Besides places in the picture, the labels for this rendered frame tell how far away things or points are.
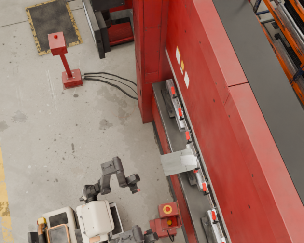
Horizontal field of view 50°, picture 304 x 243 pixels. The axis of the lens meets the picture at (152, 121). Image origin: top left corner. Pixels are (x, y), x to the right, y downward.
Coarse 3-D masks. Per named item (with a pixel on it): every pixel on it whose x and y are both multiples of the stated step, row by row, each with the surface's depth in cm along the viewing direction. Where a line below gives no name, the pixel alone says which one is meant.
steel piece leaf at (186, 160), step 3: (180, 156) 268; (183, 156) 268; (186, 156) 268; (189, 156) 268; (180, 159) 265; (183, 159) 267; (186, 159) 267; (189, 159) 267; (180, 162) 266; (183, 162) 266; (186, 162) 266; (189, 162) 266; (192, 162) 266; (183, 165) 265
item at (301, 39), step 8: (280, 0) 376; (288, 0) 380; (280, 8) 367; (288, 8) 371; (280, 16) 371; (288, 16) 362; (296, 16) 367; (288, 24) 361; (296, 24) 365; (296, 32) 352; (296, 40) 356
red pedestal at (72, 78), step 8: (56, 40) 343; (64, 40) 343; (56, 48) 340; (64, 48) 342; (64, 56) 366; (64, 64) 378; (64, 72) 406; (72, 72) 405; (80, 72) 410; (64, 80) 402; (72, 80) 402; (80, 80) 403; (64, 88) 409
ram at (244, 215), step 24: (168, 24) 238; (168, 48) 256; (192, 48) 193; (192, 72) 205; (192, 96) 218; (216, 96) 170; (192, 120) 232; (216, 120) 178; (216, 144) 188; (216, 168) 199; (240, 168) 158; (216, 192) 212; (240, 192) 166; (240, 216) 174; (264, 216) 142; (240, 240) 184; (264, 240) 148
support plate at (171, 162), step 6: (186, 150) 271; (162, 156) 268; (168, 156) 268; (174, 156) 268; (162, 162) 266; (168, 162) 266; (174, 162) 266; (168, 168) 264; (174, 168) 264; (180, 168) 264; (192, 168) 264; (168, 174) 262; (174, 174) 263
